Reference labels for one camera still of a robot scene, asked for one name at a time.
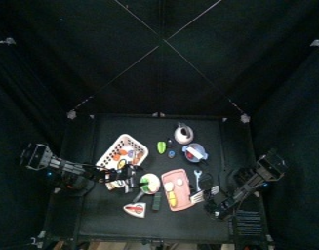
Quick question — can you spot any dark green toy cleaver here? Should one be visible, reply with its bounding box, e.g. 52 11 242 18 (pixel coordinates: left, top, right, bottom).
151 191 164 211

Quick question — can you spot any pink toy cutting board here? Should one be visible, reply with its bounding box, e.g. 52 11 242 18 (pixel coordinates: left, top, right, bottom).
160 168 197 213

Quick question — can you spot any light blue toy wrench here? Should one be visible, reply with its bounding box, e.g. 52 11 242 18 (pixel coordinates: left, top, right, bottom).
192 169 203 193

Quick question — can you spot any yellow toy corn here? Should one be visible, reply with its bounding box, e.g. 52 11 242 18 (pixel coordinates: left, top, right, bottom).
167 190 179 208

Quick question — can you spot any green white toy pan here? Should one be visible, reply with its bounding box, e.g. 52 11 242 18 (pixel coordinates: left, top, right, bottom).
132 173 161 203

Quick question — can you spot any orange toy carrot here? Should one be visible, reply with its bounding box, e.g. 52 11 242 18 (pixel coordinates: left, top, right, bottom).
112 148 129 162

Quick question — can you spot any white plastic lattice basket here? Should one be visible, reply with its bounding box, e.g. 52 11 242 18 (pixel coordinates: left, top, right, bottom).
95 133 149 171

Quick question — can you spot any toy pizza slice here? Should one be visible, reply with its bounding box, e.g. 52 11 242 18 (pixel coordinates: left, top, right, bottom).
123 201 147 219

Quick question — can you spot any green toy leaf vegetable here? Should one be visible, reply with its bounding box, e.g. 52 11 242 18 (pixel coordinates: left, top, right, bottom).
156 141 168 155

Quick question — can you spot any white red toy food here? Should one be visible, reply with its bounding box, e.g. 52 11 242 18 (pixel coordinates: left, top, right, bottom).
185 146 208 161

